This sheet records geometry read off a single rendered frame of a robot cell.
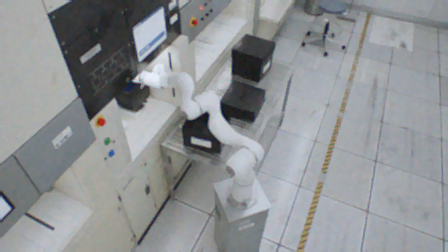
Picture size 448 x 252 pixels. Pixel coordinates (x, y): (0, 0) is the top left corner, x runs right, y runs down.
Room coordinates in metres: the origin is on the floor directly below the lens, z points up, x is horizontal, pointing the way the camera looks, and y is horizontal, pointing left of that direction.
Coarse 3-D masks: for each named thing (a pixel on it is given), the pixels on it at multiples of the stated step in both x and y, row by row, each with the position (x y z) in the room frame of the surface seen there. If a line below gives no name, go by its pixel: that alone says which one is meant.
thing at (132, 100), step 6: (138, 84) 1.71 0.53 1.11; (144, 84) 1.76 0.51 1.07; (132, 90) 1.65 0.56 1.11; (138, 90) 1.70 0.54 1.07; (144, 90) 1.75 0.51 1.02; (120, 96) 1.65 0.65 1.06; (126, 96) 1.63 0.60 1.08; (132, 96) 1.64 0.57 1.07; (138, 96) 1.69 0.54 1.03; (144, 96) 1.74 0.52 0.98; (120, 102) 1.66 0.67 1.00; (126, 102) 1.63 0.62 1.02; (132, 102) 1.62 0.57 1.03; (138, 102) 1.68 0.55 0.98; (132, 108) 1.62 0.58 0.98
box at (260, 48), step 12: (252, 36) 2.51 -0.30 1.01; (240, 48) 2.32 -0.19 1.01; (252, 48) 2.32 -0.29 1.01; (264, 48) 2.32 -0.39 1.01; (240, 60) 2.27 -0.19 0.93; (252, 60) 2.21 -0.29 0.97; (264, 60) 2.22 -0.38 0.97; (240, 72) 2.27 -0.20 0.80; (252, 72) 2.21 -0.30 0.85; (264, 72) 2.27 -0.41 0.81
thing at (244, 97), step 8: (232, 88) 1.98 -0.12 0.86; (240, 88) 1.98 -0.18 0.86; (248, 88) 1.98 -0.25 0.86; (256, 88) 1.98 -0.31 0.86; (224, 96) 1.88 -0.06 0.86; (232, 96) 1.88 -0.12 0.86; (240, 96) 1.89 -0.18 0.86; (248, 96) 1.89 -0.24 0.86; (256, 96) 1.89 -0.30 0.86; (264, 96) 1.94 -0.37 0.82; (224, 104) 1.80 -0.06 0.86; (232, 104) 1.80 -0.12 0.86; (240, 104) 1.80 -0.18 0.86; (248, 104) 1.80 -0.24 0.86; (256, 104) 1.80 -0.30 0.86; (232, 112) 1.77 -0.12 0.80; (240, 112) 1.75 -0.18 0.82; (248, 112) 1.73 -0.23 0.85; (256, 112) 1.76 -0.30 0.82; (248, 120) 1.72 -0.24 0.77
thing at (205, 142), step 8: (224, 112) 1.67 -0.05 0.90; (192, 120) 1.66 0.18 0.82; (200, 120) 1.72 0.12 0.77; (208, 120) 1.70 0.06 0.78; (184, 128) 1.52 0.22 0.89; (192, 128) 1.63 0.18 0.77; (200, 128) 1.61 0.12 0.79; (208, 128) 1.63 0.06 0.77; (184, 136) 1.47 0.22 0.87; (192, 136) 1.45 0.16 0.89; (200, 136) 1.43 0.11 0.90; (208, 136) 1.42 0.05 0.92; (184, 144) 1.47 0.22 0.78; (192, 144) 1.45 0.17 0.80; (200, 144) 1.43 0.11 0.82; (208, 144) 1.42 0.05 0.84; (216, 144) 1.40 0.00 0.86; (224, 144) 1.48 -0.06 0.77; (216, 152) 1.40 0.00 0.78
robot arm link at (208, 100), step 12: (204, 96) 1.35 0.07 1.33; (216, 96) 1.37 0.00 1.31; (204, 108) 1.29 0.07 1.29; (216, 108) 1.29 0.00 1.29; (216, 120) 1.23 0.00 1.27; (216, 132) 1.18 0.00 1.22; (228, 132) 1.17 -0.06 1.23; (228, 144) 1.15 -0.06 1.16; (240, 144) 1.14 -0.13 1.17; (252, 144) 1.13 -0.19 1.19
